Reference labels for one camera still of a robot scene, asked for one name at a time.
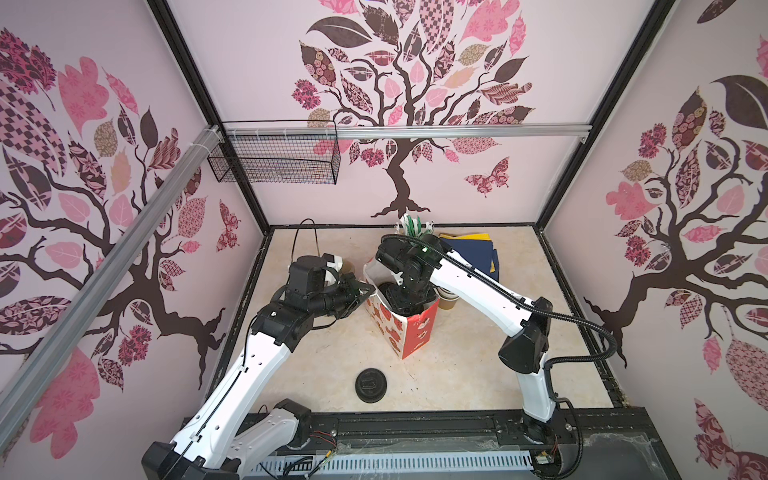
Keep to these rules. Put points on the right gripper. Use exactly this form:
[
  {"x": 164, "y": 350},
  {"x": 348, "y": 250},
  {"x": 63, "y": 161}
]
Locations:
[{"x": 391, "y": 296}]

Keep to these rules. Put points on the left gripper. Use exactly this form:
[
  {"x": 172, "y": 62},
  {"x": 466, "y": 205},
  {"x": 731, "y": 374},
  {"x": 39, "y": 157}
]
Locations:
[{"x": 352, "y": 287}]

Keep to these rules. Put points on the red white paper gift bag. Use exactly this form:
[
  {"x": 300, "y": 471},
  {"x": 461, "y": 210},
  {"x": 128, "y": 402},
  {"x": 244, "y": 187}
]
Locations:
[{"x": 405, "y": 328}]

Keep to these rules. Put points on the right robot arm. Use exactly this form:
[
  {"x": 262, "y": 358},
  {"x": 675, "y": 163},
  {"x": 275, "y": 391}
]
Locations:
[{"x": 525, "y": 323}]

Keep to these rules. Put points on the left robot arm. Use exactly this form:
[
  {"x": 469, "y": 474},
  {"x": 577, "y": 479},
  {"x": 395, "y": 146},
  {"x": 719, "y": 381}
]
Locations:
[{"x": 213, "y": 444}]

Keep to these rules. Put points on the black coffee cup lid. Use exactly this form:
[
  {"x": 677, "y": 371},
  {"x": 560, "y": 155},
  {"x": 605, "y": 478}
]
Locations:
[{"x": 370, "y": 385}]

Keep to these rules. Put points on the pink cup of straws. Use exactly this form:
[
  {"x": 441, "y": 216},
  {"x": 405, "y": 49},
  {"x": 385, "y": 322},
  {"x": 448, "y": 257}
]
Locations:
[{"x": 411, "y": 226}]

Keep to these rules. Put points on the stack of green paper cups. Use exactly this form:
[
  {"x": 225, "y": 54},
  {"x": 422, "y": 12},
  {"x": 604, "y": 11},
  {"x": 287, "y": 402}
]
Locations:
[{"x": 447, "y": 299}]

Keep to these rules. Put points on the blue napkin stack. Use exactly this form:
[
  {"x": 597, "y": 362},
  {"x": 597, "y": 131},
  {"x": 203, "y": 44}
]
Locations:
[{"x": 480, "y": 254}]

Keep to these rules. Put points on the aluminium crossbar back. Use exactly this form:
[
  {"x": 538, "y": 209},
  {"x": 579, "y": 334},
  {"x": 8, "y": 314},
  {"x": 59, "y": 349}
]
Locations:
[{"x": 408, "y": 132}]

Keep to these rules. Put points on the aluminium bar left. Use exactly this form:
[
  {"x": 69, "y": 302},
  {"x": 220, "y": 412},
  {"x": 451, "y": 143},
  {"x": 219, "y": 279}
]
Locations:
[{"x": 29, "y": 383}]

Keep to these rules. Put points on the black wire basket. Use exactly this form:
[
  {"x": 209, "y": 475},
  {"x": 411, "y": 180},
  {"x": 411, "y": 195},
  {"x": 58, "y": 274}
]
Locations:
[{"x": 278, "y": 151}]

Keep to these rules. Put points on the white slotted cable duct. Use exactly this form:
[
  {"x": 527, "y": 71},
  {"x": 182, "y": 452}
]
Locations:
[{"x": 387, "y": 465}]

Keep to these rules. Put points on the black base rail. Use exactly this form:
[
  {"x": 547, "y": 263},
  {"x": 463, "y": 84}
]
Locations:
[{"x": 602, "y": 443}]

